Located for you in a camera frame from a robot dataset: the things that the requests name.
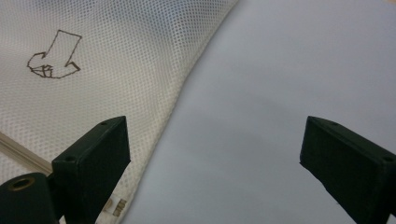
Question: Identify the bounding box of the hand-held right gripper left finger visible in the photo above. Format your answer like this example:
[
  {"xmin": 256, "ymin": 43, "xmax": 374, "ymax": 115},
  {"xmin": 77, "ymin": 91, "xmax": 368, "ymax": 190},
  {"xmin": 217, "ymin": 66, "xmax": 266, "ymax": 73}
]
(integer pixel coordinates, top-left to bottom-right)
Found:
[{"xmin": 50, "ymin": 116, "xmax": 132, "ymax": 224}]

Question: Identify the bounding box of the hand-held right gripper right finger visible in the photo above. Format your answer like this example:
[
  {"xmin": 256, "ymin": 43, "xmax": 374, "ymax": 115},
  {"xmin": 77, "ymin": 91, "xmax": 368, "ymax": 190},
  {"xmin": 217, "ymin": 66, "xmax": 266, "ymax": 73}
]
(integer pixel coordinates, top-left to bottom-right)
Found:
[{"xmin": 299, "ymin": 116, "xmax": 396, "ymax": 224}]

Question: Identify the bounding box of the cream mesh laundry bag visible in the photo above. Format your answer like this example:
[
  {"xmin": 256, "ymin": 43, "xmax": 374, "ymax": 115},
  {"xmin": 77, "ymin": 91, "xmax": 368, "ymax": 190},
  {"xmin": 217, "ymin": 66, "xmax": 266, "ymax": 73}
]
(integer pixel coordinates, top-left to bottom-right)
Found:
[{"xmin": 0, "ymin": 0, "xmax": 241, "ymax": 224}]

